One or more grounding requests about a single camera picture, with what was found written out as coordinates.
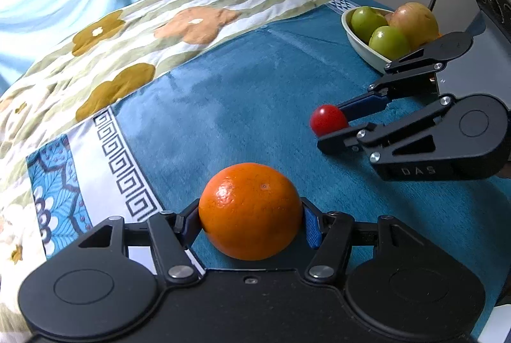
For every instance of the large orange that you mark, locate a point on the large orange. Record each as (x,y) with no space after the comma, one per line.
(249,211)

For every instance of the small green apple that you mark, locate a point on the small green apple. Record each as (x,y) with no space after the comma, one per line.
(365,23)

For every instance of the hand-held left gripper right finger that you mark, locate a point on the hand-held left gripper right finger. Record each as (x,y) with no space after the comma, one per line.
(311,227)

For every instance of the blue patterned blanket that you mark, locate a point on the blue patterned blanket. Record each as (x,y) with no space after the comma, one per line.
(239,95)

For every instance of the large yellow-red apple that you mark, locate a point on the large yellow-red apple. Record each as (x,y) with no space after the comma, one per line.
(413,25)

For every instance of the floral quilt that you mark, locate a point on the floral quilt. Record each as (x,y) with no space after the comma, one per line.
(139,31)

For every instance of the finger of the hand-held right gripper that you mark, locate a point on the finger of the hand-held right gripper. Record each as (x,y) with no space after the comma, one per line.
(343,141)
(363,106)

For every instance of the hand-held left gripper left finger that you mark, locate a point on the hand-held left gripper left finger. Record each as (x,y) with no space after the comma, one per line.
(184,227)

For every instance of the large green apple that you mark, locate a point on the large green apple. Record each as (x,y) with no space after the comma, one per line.
(389,43)

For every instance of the white oval bowl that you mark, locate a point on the white oval bowl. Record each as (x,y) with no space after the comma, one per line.
(359,47)

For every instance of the red cherry tomato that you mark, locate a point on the red cherry tomato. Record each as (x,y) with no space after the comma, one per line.
(327,119)

